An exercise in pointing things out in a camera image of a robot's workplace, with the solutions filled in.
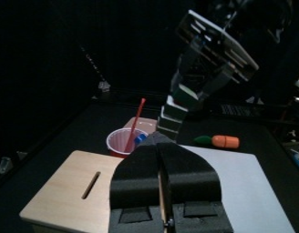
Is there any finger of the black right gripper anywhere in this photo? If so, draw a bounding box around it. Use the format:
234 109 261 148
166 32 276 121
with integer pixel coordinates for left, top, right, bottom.
170 37 208 93
196 63 240 103

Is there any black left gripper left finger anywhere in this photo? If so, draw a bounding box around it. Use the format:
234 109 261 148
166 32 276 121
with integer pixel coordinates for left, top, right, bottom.
109 131 168 233

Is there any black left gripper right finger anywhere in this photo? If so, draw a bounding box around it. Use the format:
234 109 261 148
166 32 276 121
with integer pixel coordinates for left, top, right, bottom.
157 131 236 233

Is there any white cutting board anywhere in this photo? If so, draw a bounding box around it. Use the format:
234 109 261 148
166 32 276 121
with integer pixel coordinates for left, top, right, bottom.
178 144 299 233

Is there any pink rectangular plate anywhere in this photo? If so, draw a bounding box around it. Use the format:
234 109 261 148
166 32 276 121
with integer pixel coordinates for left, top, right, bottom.
122 116 160 135

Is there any black panel with white print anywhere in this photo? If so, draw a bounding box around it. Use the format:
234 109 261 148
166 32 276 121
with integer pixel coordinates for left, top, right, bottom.
220 104 256 118

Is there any red plastic cup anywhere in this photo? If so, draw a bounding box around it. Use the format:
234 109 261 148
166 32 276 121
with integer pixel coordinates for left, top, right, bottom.
105 127 151 159

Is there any small blue toy piece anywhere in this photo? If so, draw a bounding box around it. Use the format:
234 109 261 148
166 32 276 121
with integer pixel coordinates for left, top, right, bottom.
133 133 149 146

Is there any orange toy carrot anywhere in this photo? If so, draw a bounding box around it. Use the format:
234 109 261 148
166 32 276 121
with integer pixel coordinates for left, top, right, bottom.
193 134 241 150

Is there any wooden box with slot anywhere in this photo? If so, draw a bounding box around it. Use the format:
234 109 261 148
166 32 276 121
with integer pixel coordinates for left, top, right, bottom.
19 149 135 233

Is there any red straw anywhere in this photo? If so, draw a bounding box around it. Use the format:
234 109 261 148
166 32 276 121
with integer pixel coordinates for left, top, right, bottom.
123 97 149 153

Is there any grey frame corner bracket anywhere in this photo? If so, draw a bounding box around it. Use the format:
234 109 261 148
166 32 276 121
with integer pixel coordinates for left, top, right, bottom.
0 156 15 176
98 80 113 93

